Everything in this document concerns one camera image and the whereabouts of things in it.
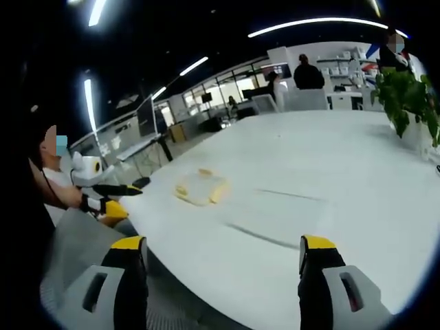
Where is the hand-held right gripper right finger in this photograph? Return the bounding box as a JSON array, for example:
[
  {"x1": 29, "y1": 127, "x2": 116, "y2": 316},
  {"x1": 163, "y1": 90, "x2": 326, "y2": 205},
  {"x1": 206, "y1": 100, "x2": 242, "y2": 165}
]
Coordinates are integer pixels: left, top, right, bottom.
[{"x1": 297, "y1": 234, "x2": 396, "y2": 330}]

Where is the white storage shelf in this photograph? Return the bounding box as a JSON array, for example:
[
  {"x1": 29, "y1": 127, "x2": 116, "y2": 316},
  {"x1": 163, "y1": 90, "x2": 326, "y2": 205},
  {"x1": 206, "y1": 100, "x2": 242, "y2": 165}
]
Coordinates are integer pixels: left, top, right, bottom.
[{"x1": 315, "y1": 47, "x2": 379, "y2": 92}]

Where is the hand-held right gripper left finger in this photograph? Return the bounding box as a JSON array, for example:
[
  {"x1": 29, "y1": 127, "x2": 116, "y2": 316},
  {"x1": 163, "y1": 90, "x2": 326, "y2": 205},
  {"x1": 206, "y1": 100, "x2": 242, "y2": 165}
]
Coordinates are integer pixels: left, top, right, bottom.
[{"x1": 56, "y1": 235, "x2": 149, "y2": 330}]

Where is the white side desk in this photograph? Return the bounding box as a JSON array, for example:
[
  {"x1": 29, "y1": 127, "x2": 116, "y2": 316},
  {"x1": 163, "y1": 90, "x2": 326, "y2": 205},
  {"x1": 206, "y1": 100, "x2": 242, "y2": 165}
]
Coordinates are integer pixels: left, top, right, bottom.
[{"x1": 115, "y1": 133, "x2": 163, "y2": 162}]

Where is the white plant pot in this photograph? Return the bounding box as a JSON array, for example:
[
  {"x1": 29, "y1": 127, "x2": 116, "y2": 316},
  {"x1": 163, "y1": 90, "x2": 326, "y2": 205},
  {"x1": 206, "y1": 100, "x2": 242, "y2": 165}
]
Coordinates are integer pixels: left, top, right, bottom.
[{"x1": 405, "y1": 118, "x2": 435, "y2": 154}]

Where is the straight ceiling light strip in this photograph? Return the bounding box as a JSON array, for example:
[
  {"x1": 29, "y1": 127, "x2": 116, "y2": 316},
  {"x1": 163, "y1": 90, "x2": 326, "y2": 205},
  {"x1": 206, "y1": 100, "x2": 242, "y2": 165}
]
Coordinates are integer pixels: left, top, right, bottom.
[
  {"x1": 179, "y1": 56, "x2": 210, "y2": 78},
  {"x1": 83, "y1": 78, "x2": 99, "y2": 135},
  {"x1": 87, "y1": 0, "x2": 108, "y2": 28}
]

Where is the long curved ceiling light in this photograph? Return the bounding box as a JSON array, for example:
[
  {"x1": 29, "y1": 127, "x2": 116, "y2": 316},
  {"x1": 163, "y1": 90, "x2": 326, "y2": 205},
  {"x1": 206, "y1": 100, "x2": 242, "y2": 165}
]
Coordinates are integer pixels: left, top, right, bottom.
[{"x1": 247, "y1": 17, "x2": 409, "y2": 39}]

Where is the dark computer monitor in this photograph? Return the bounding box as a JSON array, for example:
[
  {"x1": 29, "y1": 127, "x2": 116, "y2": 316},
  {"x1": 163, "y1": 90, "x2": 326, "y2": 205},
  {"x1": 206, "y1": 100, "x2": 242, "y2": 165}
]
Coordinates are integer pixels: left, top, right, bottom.
[{"x1": 136, "y1": 93, "x2": 160, "y2": 138}]

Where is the brown cardboard box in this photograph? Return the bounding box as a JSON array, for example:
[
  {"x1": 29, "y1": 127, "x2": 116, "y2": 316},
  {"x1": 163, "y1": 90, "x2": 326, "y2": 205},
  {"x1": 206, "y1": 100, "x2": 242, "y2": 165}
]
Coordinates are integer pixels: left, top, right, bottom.
[{"x1": 169, "y1": 123, "x2": 188, "y2": 144}]

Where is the green potted plant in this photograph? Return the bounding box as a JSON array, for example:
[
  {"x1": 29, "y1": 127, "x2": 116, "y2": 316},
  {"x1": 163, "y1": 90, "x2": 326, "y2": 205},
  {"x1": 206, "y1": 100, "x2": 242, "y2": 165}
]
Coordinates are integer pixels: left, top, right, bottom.
[{"x1": 370, "y1": 67, "x2": 440, "y2": 149}]

